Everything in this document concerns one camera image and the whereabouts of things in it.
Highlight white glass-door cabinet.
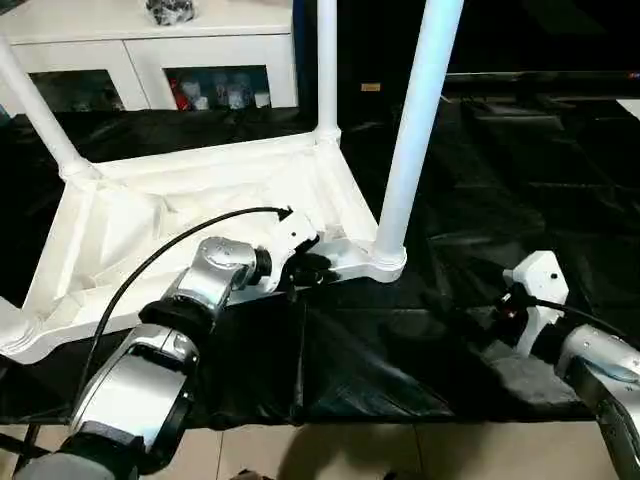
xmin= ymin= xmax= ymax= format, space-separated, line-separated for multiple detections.
xmin=0 ymin=0 xmax=301 ymax=114

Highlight long black bar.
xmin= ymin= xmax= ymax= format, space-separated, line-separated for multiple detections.
xmin=444 ymin=71 xmax=640 ymax=84

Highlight white plastic table top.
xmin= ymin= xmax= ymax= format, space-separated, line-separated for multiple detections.
xmin=0 ymin=124 xmax=409 ymax=366

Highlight dark objects on cabinet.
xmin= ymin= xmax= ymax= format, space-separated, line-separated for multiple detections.
xmin=144 ymin=0 xmax=199 ymax=27

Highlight dark folding stand frame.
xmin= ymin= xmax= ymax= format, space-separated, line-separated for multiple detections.
xmin=0 ymin=424 xmax=46 ymax=467

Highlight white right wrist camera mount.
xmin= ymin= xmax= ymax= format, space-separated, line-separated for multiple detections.
xmin=502 ymin=251 xmax=571 ymax=359

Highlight white plastic table leg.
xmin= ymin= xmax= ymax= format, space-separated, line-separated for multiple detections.
xmin=0 ymin=34 xmax=104 ymax=184
xmin=372 ymin=0 xmax=466 ymax=266
xmin=314 ymin=0 xmax=344 ymax=146
xmin=0 ymin=294 xmax=31 ymax=351

